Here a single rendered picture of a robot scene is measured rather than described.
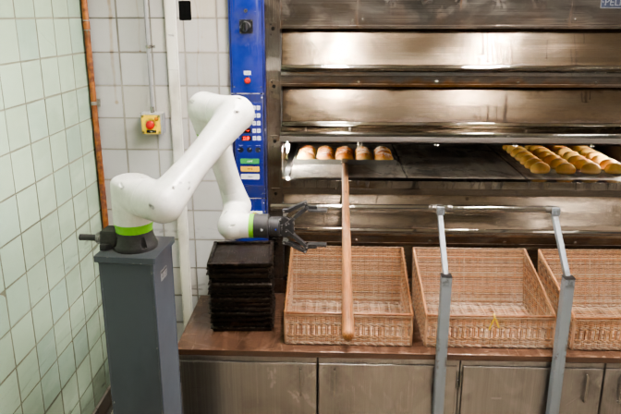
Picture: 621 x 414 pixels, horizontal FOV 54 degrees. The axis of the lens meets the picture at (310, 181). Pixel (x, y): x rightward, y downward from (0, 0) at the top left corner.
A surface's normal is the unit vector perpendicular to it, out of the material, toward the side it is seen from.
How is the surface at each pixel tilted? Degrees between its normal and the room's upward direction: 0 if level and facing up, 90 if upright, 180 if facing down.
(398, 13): 90
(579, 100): 70
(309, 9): 90
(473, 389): 91
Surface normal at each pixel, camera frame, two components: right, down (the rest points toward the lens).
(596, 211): -0.04, -0.08
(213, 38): -0.04, 0.26
